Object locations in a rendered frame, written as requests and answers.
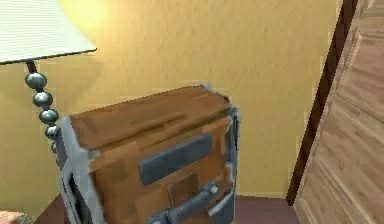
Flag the brown leather book bag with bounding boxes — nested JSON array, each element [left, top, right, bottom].
[[55, 83, 242, 224]]

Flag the dark wooden side table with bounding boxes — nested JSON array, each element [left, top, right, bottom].
[[33, 193, 300, 224]]

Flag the light wooden room door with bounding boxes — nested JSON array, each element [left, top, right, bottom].
[[293, 0, 384, 224]]

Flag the white shade beaded table lamp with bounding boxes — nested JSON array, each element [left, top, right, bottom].
[[0, 0, 98, 168]]

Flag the pink patterned cushion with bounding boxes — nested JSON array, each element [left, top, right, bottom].
[[0, 209, 34, 224]]

